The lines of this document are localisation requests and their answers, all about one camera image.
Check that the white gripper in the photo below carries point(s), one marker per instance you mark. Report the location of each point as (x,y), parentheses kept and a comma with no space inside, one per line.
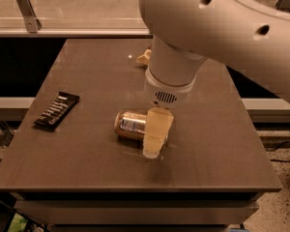
(164,93)

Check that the orange soda can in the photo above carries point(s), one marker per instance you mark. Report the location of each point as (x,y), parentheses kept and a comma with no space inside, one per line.
(130,124)

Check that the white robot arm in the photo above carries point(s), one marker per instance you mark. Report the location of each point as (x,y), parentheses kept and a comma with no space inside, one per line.
(247,36)

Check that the brown chip bag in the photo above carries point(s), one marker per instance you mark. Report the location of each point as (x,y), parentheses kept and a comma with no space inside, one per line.
(145,57)

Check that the black snack bar wrapper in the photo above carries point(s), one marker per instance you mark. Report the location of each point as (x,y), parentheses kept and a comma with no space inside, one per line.
(57,110)

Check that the glass barrier panel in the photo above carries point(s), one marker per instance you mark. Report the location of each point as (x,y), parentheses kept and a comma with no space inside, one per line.
(61,18)

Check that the green printed object on floor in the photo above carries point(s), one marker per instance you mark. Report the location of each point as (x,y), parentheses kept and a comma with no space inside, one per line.
(19,223)

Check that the left metal glass bracket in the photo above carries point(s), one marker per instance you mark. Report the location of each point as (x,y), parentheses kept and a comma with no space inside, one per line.
(31,21)

